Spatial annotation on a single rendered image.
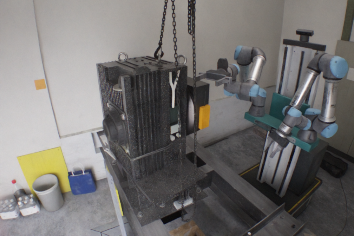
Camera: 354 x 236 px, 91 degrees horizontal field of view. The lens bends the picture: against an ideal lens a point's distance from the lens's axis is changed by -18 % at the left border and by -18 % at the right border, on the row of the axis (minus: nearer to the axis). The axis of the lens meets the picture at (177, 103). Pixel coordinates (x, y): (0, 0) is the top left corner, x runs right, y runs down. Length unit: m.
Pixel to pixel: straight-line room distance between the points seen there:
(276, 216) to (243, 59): 1.16
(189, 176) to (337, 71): 1.13
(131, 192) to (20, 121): 1.37
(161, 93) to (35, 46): 1.40
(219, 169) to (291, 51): 1.17
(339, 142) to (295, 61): 2.19
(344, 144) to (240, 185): 2.32
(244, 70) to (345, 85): 2.15
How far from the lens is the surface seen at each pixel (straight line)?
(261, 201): 1.73
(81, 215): 2.55
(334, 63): 1.34
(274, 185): 2.35
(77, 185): 2.68
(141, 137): 1.30
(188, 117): 1.46
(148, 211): 1.57
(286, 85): 1.89
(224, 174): 1.88
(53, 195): 2.55
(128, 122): 1.19
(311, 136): 1.67
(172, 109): 1.38
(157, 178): 1.46
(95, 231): 2.37
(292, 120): 1.31
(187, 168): 1.53
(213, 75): 1.16
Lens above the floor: 1.89
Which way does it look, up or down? 23 degrees down
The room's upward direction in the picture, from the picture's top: straight up
